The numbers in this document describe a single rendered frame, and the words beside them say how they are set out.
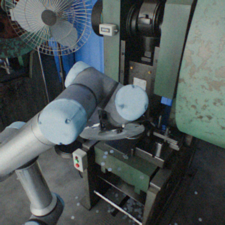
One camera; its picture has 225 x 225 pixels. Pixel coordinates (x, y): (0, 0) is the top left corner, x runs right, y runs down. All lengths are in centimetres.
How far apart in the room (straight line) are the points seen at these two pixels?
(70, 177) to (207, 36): 168
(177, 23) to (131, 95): 47
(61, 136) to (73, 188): 155
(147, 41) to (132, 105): 59
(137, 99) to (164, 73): 48
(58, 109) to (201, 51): 36
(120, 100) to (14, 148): 25
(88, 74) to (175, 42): 49
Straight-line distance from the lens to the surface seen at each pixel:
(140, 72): 102
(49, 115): 34
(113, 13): 99
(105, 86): 46
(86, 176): 144
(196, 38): 54
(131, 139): 111
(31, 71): 242
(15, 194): 199
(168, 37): 87
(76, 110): 35
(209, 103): 59
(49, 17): 152
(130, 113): 43
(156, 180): 112
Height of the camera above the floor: 151
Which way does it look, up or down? 34 degrees down
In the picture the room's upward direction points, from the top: straight up
